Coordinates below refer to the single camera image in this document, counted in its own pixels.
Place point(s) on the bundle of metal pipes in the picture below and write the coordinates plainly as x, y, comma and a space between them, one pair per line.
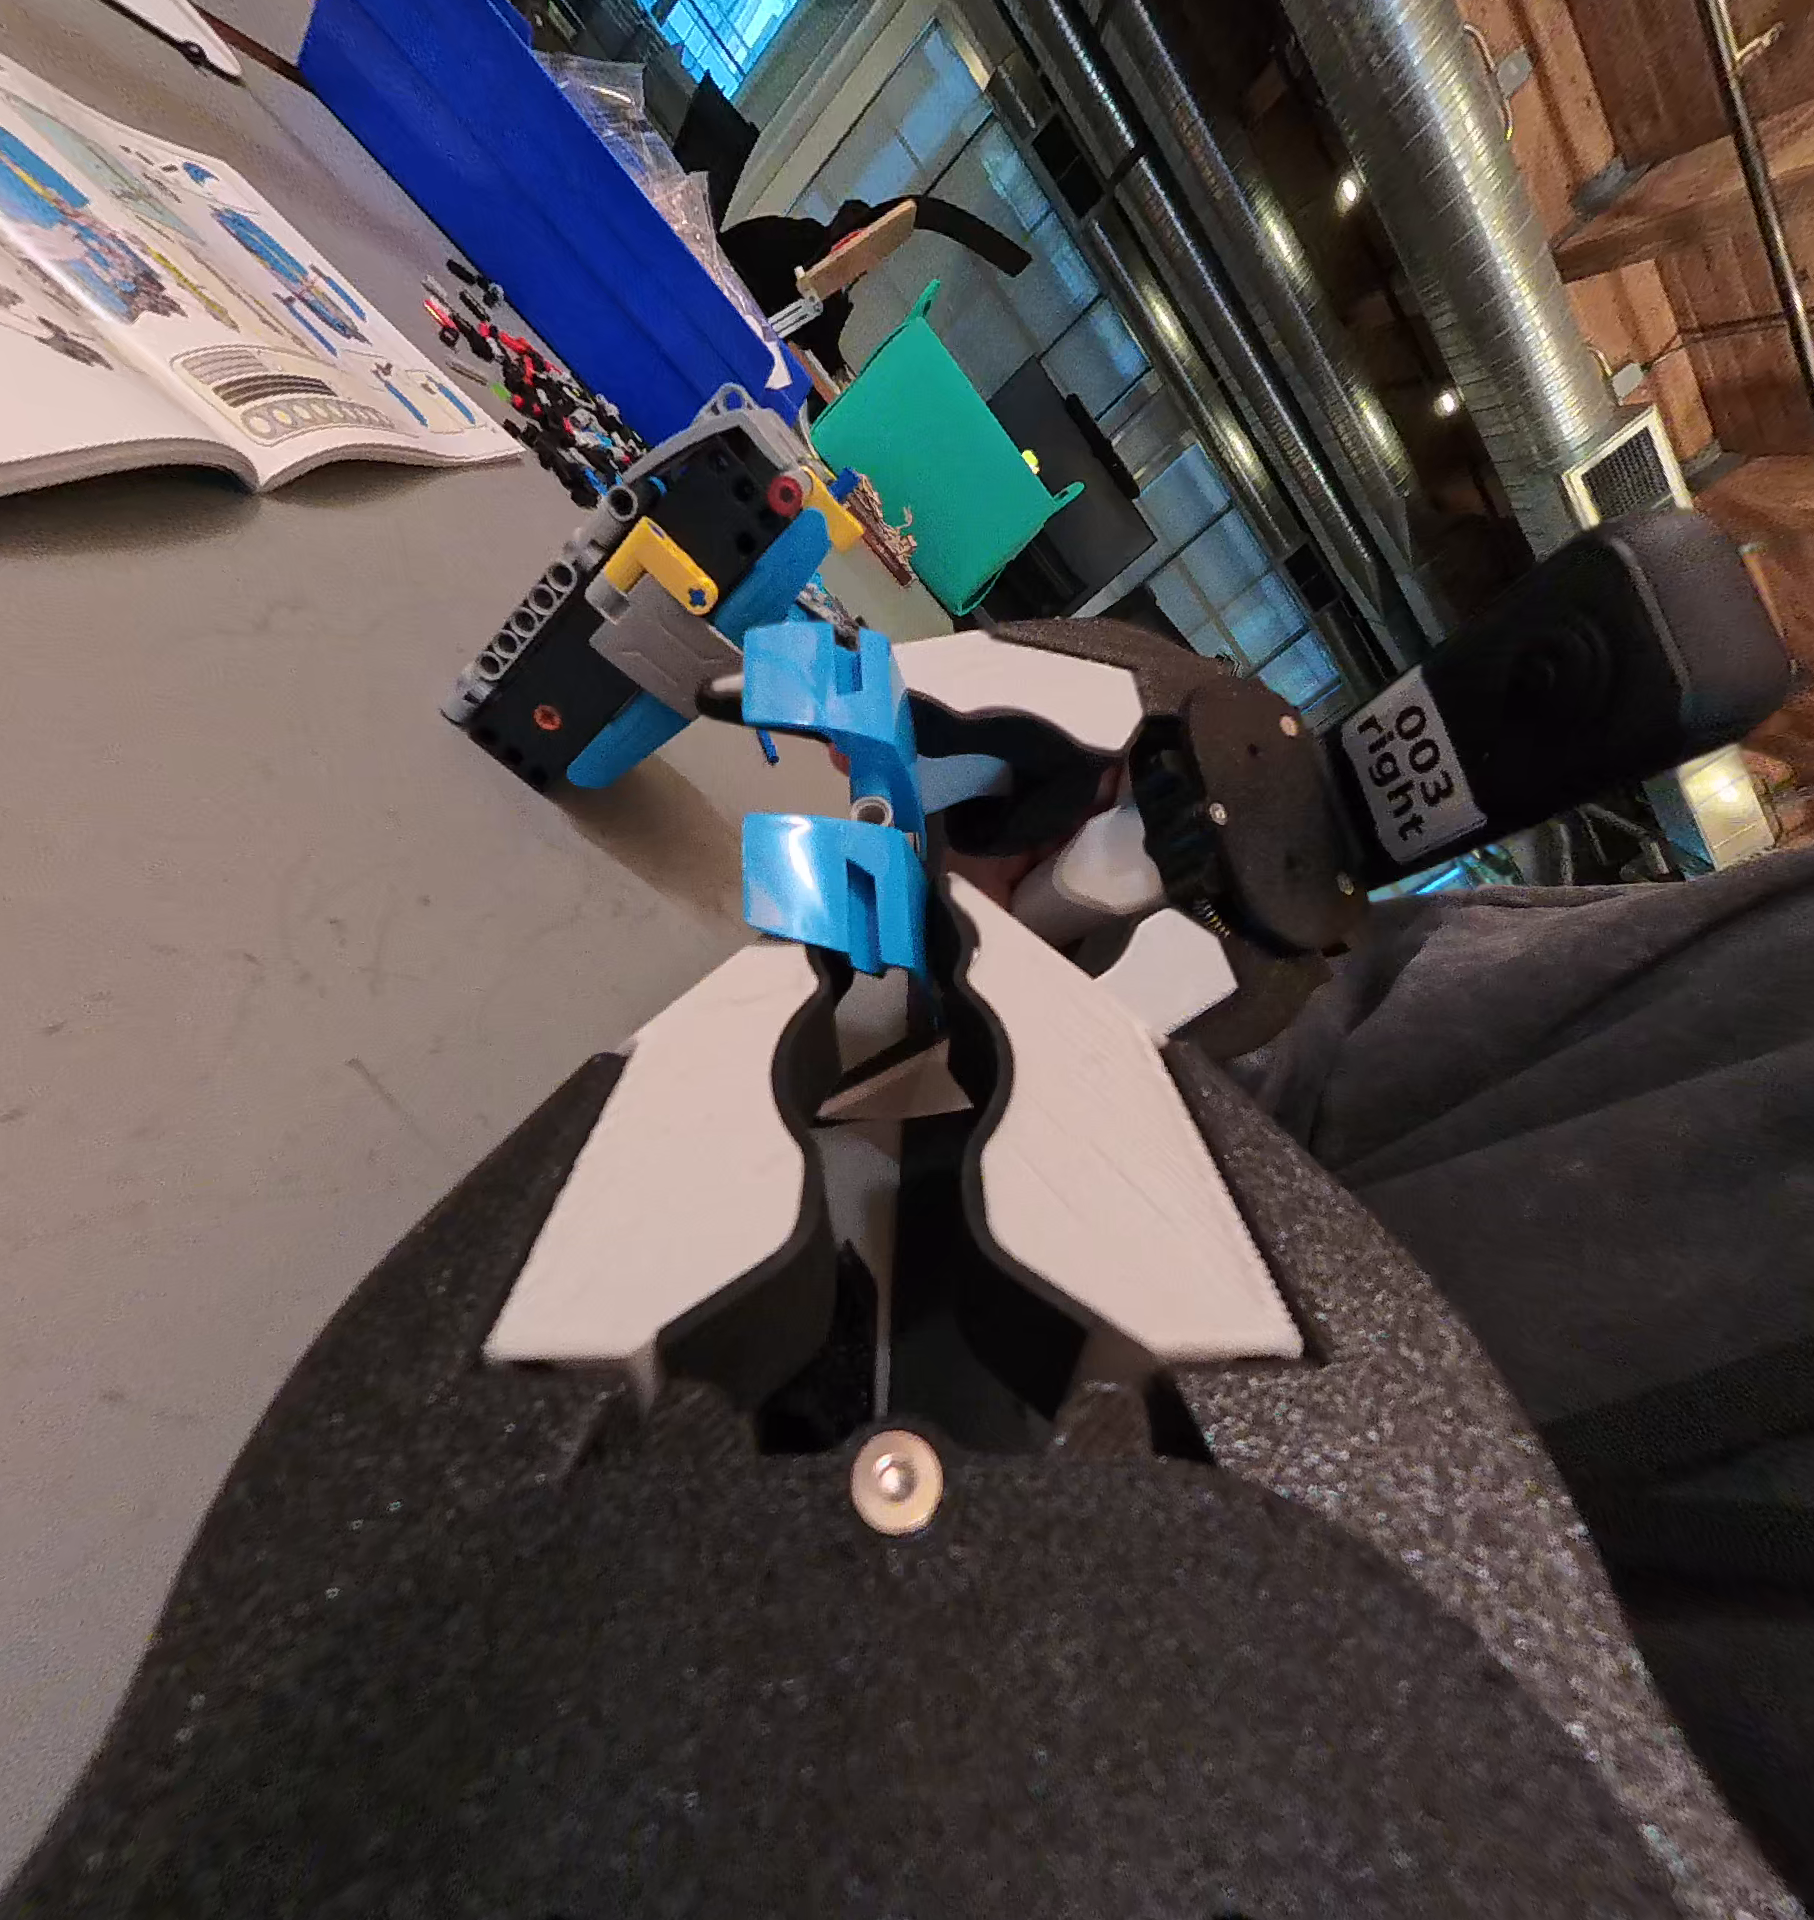
1223, 300

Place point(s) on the grey desk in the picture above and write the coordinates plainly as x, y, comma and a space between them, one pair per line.
247, 901

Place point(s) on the thin black ceiling rod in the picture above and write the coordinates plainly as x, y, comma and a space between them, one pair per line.
1785, 270

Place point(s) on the white vent grille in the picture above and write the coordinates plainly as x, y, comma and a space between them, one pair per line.
1627, 469

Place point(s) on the blue storage bin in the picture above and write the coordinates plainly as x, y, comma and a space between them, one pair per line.
549, 195

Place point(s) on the plywood stand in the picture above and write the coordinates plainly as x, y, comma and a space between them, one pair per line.
856, 256

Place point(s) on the wooden puzzle model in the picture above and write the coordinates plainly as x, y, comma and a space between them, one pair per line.
884, 534

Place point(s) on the scattered black red pins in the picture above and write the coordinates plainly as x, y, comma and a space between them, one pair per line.
549, 391

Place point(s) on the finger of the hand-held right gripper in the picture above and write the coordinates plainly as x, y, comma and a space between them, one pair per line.
1026, 684
1170, 977

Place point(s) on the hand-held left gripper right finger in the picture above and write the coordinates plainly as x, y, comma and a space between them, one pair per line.
1132, 1185

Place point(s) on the empty clear plastic bags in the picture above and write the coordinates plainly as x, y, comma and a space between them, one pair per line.
621, 134

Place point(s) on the grey blue toy robot build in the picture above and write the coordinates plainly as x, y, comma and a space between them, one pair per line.
621, 646

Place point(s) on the blue curved panel piece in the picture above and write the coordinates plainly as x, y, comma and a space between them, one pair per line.
803, 684
819, 885

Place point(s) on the instruction booklet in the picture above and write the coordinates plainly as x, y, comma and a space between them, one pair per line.
98, 300

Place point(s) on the black monitor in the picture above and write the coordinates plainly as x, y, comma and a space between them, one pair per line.
1065, 451

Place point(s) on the green plastic board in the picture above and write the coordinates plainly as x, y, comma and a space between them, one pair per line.
922, 435

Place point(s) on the silver ventilation duct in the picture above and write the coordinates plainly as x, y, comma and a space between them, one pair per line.
1462, 227

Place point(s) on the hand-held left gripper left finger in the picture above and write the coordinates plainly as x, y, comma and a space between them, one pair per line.
652, 1185

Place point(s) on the white folding stand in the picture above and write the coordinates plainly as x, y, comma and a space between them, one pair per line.
181, 30

